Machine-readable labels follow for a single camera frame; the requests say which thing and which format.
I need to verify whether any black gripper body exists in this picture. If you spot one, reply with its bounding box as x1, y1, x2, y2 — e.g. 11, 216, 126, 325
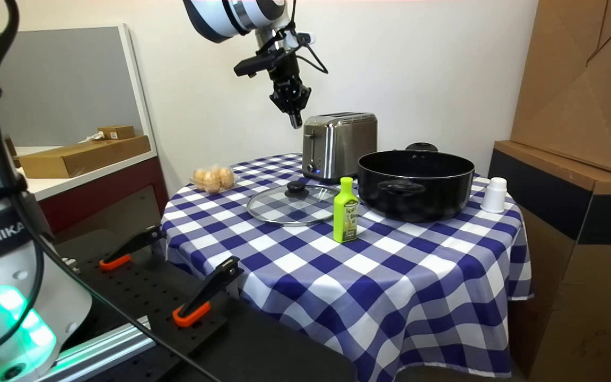
268, 42, 317, 114

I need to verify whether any stainless steel toaster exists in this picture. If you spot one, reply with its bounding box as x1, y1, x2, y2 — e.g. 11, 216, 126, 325
299, 109, 379, 185

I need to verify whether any glass lid with black knob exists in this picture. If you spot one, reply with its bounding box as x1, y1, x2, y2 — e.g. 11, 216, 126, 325
245, 177, 341, 229

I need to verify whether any brown egg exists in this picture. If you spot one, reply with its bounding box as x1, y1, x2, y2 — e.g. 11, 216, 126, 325
217, 163, 237, 190
190, 166, 210, 190

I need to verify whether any bread roll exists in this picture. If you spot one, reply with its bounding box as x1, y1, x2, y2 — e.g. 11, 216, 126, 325
202, 168, 223, 194

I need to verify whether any green plastic bottle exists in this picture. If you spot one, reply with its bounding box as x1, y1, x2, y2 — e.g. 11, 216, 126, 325
332, 173, 361, 246

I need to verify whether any black cooking pot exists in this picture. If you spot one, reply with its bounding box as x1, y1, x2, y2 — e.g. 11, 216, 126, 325
355, 140, 478, 224

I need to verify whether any small cardboard box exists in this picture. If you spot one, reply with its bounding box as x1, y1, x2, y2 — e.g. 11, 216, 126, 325
95, 123, 137, 141

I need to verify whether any blue white checkered tablecloth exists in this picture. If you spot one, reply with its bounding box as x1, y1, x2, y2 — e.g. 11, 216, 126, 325
160, 151, 535, 382

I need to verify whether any black orange spring clamp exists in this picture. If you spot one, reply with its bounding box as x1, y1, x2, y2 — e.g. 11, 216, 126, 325
98, 222, 168, 274
170, 254, 247, 330

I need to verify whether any white desk with red front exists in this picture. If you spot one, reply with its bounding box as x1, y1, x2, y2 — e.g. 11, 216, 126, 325
9, 144, 171, 238

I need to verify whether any white plastic cup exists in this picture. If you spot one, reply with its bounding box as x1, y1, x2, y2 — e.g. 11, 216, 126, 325
480, 173, 512, 216

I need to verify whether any black perforated board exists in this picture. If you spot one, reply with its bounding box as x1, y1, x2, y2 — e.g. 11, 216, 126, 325
53, 204, 359, 382

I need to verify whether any grey partition panel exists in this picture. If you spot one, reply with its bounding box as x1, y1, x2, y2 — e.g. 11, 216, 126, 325
0, 22, 161, 154

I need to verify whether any large brown cardboard box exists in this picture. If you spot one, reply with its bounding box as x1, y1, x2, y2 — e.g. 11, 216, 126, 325
509, 0, 611, 177

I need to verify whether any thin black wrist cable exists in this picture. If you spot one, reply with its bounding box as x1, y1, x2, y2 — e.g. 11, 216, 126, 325
294, 28, 332, 75

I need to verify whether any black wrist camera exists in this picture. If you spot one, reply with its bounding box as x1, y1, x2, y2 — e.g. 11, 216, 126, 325
231, 53, 285, 77

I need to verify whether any aluminium rail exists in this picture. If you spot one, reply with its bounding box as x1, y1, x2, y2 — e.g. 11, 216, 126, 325
39, 315, 160, 382

